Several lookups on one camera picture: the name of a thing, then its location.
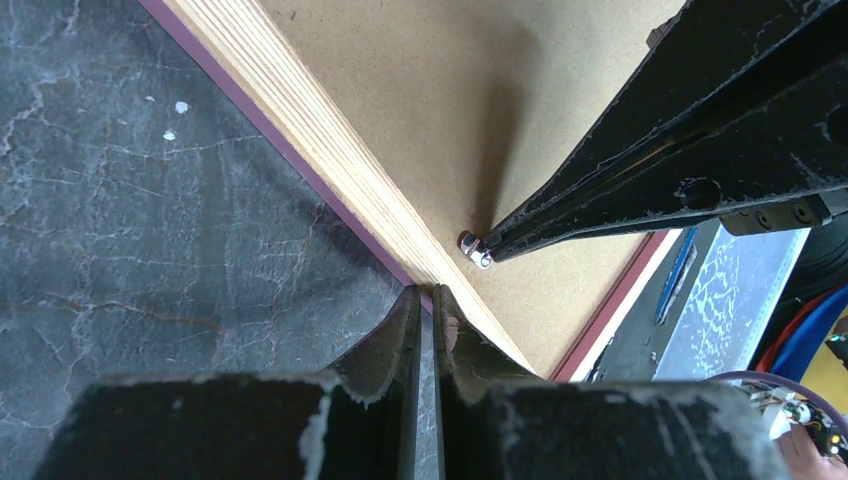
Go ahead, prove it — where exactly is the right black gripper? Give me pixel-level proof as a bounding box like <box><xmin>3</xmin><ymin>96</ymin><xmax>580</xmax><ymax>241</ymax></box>
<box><xmin>485</xmin><ymin>1</ymin><xmax>847</xmax><ymax>262</ymax></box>

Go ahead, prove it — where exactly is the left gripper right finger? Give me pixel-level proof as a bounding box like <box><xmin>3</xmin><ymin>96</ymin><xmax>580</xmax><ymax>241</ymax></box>
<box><xmin>432</xmin><ymin>285</ymin><xmax>790</xmax><ymax>479</ymax></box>

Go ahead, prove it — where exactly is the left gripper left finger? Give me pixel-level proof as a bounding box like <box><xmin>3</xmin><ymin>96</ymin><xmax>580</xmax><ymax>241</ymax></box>
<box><xmin>35</xmin><ymin>286</ymin><xmax>421</xmax><ymax>479</ymax></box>

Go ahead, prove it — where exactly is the brown cardboard backing board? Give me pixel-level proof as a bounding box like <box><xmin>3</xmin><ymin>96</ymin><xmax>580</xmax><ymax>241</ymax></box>
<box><xmin>263</xmin><ymin>1</ymin><xmax>681</xmax><ymax>381</ymax></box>

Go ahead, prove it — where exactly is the pink wooden picture frame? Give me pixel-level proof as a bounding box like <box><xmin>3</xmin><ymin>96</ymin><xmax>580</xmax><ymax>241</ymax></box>
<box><xmin>136</xmin><ymin>0</ymin><xmax>684</xmax><ymax>384</ymax></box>

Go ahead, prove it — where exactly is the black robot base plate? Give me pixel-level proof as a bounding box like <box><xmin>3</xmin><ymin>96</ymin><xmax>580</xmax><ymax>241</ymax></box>
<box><xmin>585</xmin><ymin>221</ymin><xmax>719</xmax><ymax>382</ymax></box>

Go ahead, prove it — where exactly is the metal frame retaining clip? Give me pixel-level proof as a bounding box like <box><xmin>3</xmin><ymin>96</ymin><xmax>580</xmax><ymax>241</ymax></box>
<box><xmin>458</xmin><ymin>231</ymin><xmax>493</xmax><ymax>270</ymax></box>

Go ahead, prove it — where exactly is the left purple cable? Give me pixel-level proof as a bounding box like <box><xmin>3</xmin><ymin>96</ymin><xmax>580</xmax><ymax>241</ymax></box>
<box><xmin>708</xmin><ymin>369</ymin><xmax>848</xmax><ymax>439</ymax></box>

